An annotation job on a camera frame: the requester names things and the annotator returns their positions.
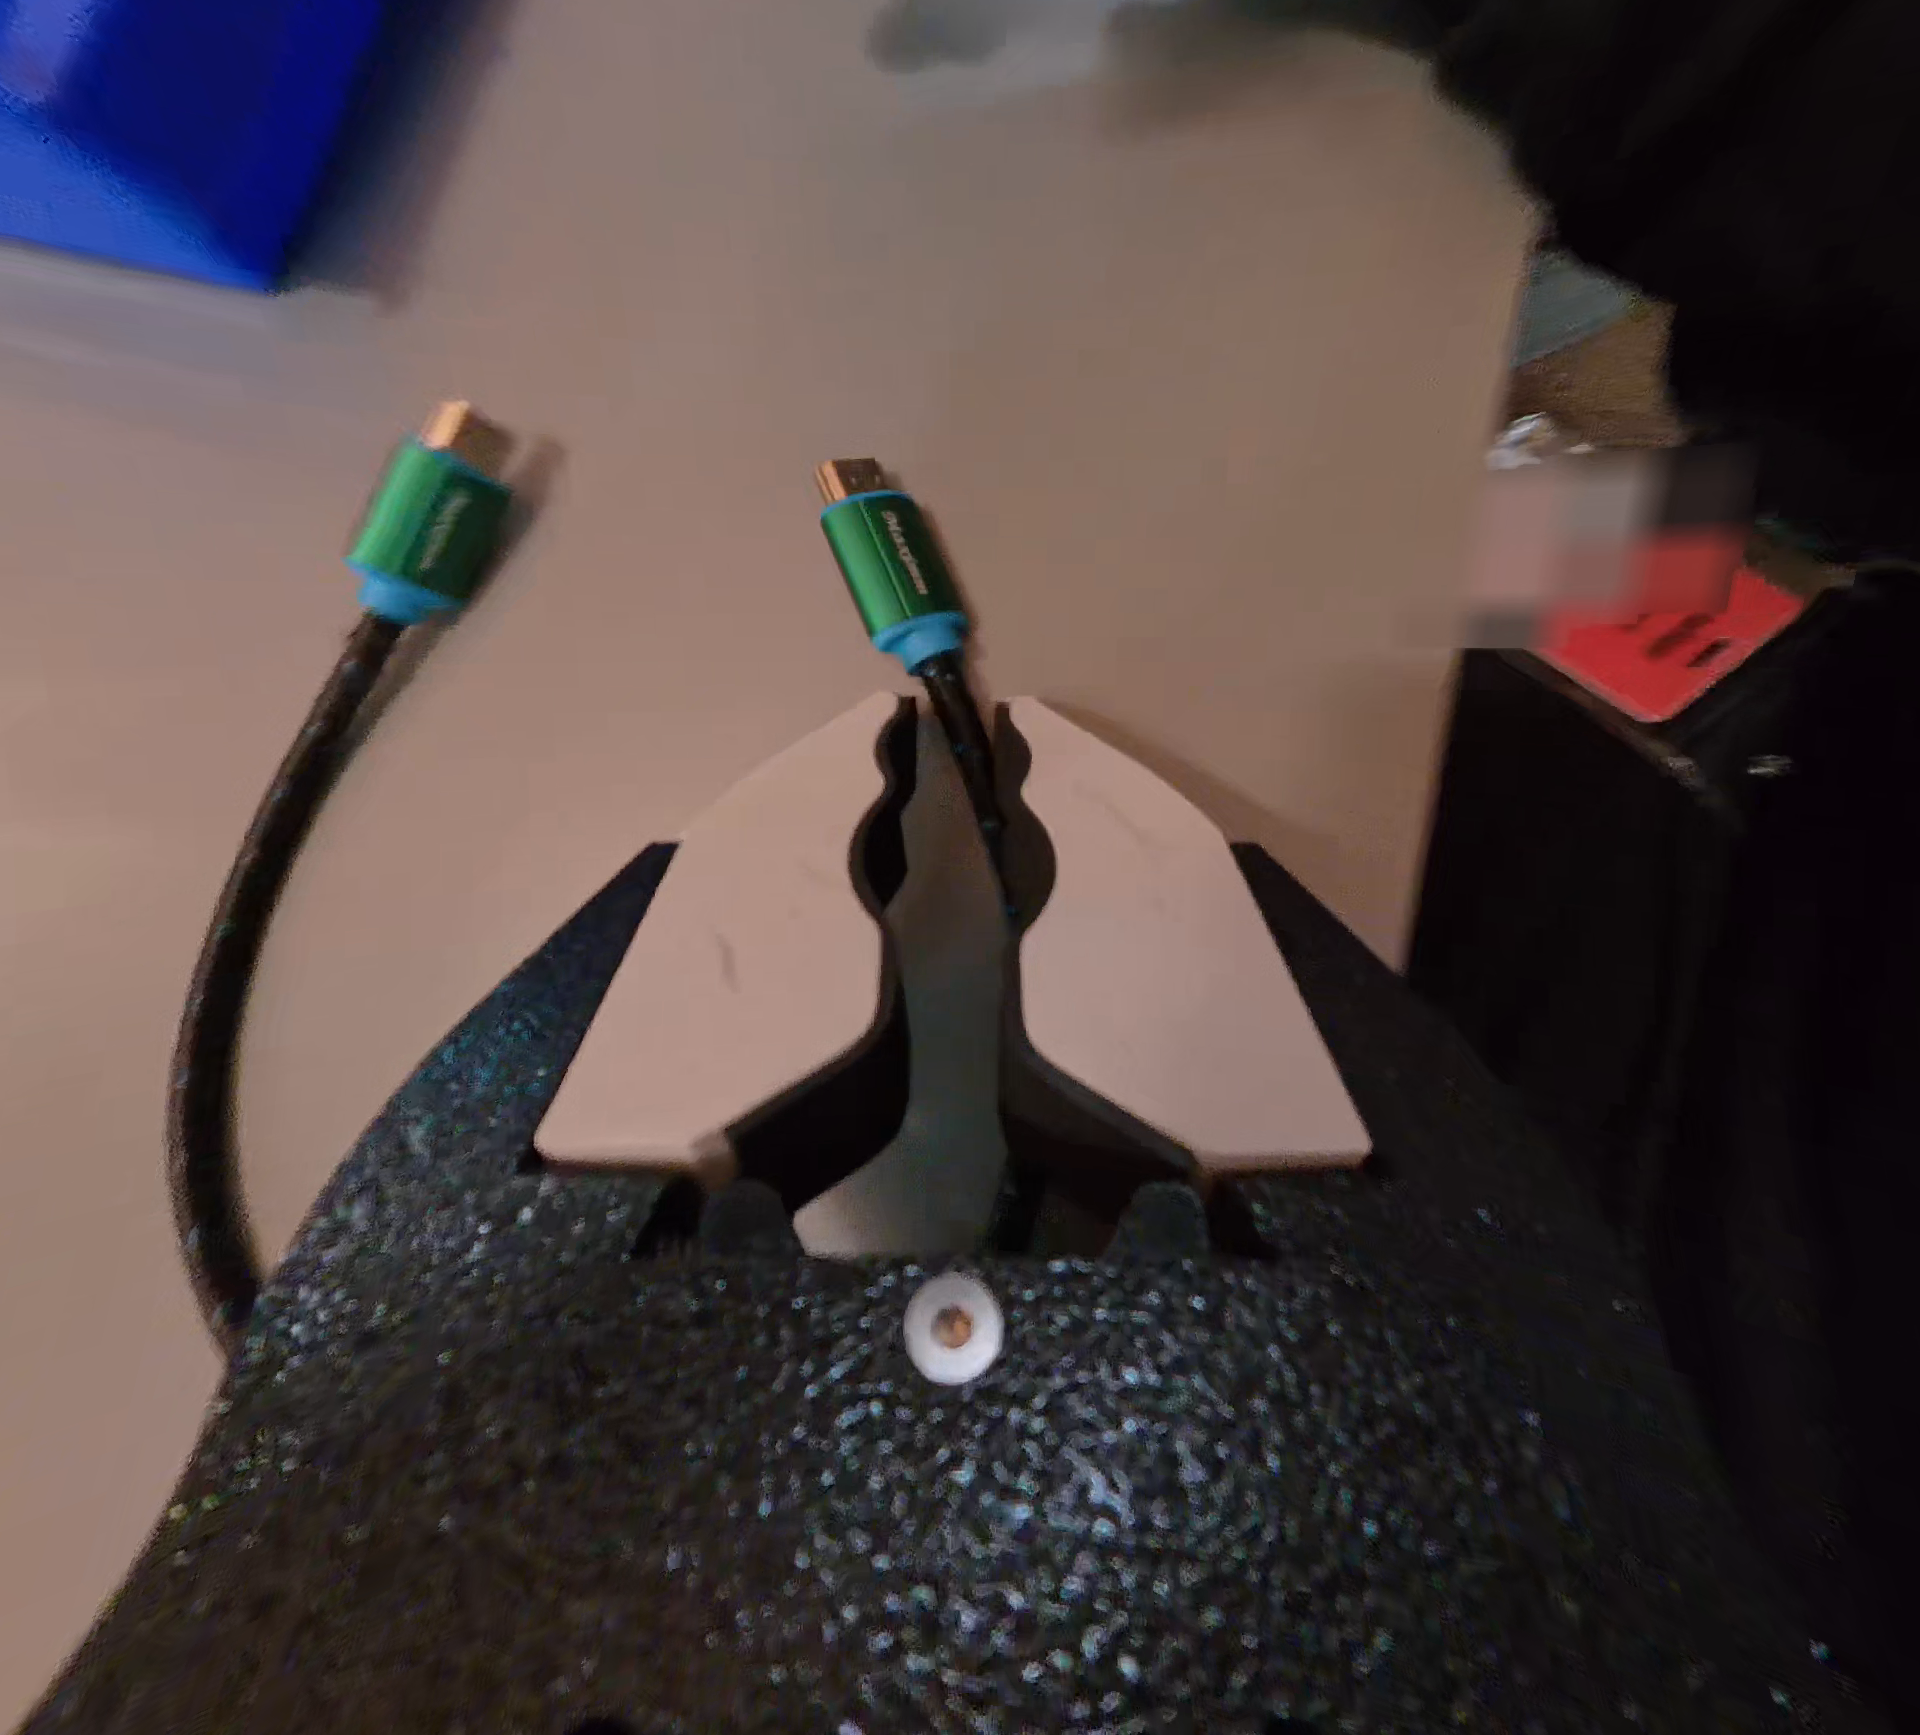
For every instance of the blue storage bin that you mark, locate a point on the blue storage bin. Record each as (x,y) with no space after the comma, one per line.
(177,44)

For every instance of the red flat tag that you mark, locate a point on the red flat tag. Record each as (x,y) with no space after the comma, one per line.
(1665,640)

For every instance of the grey desk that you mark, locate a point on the grey desk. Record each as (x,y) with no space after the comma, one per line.
(1122,341)

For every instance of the person's black clothed body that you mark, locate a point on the person's black clothed body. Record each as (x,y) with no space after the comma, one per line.
(1650,1164)

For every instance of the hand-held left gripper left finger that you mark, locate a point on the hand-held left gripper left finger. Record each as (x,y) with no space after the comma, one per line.
(736,986)

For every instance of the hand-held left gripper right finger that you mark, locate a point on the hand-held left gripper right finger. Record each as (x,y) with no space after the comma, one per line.
(1184,986)

